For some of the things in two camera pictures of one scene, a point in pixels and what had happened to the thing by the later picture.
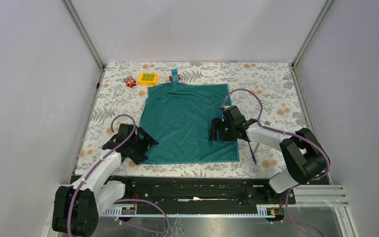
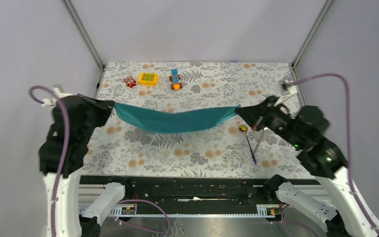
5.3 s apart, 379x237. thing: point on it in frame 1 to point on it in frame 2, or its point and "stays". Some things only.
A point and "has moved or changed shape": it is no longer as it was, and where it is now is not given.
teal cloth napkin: (179, 117) has moved or changed shape
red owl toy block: (130, 81) stays
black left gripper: (145, 141) to (104, 107)
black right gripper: (217, 124) to (252, 114)
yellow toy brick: (148, 79) stays
